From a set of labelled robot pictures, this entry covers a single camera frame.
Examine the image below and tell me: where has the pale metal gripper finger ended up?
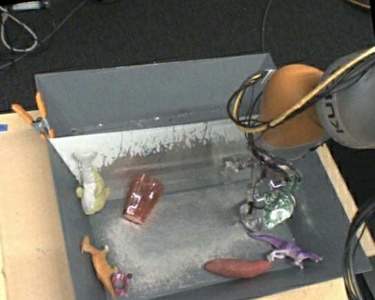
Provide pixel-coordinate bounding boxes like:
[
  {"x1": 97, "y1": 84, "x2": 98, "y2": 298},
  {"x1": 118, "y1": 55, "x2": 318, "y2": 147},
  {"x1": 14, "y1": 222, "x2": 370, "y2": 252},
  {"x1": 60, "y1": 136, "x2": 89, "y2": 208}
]
[
  {"x1": 221, "y1": 167, "x2": 249, "y2": 185},
  {"x1": 222, "y1": 153, "x2": 249, "y2": 172}
]

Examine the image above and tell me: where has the green and white crumpled packet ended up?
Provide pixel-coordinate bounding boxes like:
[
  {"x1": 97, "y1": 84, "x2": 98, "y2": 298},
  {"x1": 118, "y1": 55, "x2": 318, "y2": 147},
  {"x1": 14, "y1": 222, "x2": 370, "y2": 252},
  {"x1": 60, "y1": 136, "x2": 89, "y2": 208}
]
[{"x1": 257, "y1": 184, "x2": 300, "y2": 230}]

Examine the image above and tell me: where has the clear glass ball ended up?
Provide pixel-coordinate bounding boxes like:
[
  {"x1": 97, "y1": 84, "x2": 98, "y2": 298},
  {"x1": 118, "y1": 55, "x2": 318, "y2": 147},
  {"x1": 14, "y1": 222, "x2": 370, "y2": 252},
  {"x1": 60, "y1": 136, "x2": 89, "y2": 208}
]
[{"x1": 238, "y1": 198, "x2": 267, "y2": 235}]

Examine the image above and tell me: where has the purple toy dinosaur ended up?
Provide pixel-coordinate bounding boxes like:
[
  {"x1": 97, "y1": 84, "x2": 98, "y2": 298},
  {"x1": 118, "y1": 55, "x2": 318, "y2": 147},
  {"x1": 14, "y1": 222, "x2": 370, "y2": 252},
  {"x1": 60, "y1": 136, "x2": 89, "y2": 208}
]
[{"x1": 246, "y1": 221, "x2": 326, "y2": 278}]

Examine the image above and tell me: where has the grey metal bin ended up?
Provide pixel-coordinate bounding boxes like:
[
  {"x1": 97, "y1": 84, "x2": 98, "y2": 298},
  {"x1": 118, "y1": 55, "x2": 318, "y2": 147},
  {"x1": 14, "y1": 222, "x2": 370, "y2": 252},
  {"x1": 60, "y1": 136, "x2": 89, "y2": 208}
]
[{"x1": 33, "y1": 29, "x2": 375, "y2": 300}]

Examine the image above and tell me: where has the pink clear plastic cup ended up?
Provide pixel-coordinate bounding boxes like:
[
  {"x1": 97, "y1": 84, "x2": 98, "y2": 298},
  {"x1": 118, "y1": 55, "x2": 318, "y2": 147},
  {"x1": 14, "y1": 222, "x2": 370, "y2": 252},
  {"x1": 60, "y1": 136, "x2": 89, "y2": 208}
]
[{"x1": 117, "y1": 169, "x2": 171, "y2": 227}]

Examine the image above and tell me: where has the red-brown toy sweet potato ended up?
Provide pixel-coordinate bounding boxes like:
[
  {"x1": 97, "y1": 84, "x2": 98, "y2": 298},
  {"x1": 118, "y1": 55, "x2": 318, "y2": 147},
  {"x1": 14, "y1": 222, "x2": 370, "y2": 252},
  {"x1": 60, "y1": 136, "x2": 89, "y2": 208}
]
[{"x1": 203, "y1": 250, "x2": 275, "y2": 285}]

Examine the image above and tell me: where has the pale yellow toy animal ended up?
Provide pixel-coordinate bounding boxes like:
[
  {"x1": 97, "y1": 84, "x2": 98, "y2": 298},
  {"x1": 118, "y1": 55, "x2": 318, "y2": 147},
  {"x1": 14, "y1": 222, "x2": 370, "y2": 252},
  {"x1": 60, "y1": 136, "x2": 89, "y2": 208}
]
[{"x1": 73, "y1": 169, "x2": 115, "y2": 218}]

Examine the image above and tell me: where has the small pink toy cup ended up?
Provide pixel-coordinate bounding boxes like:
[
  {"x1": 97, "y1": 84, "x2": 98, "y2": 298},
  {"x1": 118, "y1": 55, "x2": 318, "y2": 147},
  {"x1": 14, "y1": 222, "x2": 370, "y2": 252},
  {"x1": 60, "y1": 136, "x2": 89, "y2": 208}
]
[{"x1": 109, "y1": 271, "x2": 131, "y2": 297}]

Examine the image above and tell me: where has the orange toy dinosaur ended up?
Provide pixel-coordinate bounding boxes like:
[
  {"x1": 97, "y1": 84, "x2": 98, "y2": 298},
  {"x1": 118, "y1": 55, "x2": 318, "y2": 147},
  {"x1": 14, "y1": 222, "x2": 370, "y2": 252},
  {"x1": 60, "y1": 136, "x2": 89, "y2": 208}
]
[{"x1": 78, "y1": 231, "x2": 124, "y2": 300}]

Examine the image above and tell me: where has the brown cardboard board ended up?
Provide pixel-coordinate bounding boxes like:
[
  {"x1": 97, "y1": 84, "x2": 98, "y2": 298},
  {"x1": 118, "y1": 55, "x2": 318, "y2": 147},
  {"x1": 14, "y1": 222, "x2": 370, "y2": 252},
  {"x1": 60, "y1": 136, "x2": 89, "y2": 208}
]
[{"x1": 0, "y1": 124, "x2": 79, "y2": 300}]

